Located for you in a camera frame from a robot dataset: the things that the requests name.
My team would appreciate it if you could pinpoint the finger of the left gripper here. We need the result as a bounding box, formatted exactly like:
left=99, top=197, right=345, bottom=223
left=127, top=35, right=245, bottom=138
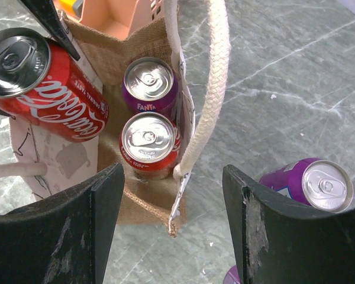
left=18, top=0, right=80, bottom=61

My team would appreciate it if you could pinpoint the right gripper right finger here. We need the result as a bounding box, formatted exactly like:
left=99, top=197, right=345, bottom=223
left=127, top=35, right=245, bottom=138
left=222, top=165, right=355, bottom=283

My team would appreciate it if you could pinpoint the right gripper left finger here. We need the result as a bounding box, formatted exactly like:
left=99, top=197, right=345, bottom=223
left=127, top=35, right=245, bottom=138
left=0, top=163, right=125, bottom=283

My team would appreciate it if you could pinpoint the red cola can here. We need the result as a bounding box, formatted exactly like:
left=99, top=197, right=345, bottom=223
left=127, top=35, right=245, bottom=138
left=0, top=28, right=109, bottom=142
left=119, top=112, right=181, bottom=180

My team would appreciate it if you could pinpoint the purple fanta can back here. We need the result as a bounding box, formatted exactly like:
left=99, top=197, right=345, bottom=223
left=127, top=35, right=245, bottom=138
left=259, top=157, right=354, bottom=213

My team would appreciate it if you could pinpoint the burlap canvas tote bag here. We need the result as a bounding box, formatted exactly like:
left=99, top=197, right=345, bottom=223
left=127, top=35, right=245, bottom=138
left=0, top=1, right=230, bottom=236

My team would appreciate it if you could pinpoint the purple fanta can front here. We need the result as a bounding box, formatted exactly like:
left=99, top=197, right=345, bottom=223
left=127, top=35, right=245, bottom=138
left=121, top=57, right=179, bottom=120

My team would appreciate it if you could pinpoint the yellow small object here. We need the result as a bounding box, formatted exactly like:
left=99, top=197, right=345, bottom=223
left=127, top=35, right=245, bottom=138
left=57, top=0, right=84, bottom=18

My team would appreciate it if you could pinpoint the pink desk organizer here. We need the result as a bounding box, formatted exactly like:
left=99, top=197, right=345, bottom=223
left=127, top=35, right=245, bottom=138
left=53, top=0, right=164, bottom=40

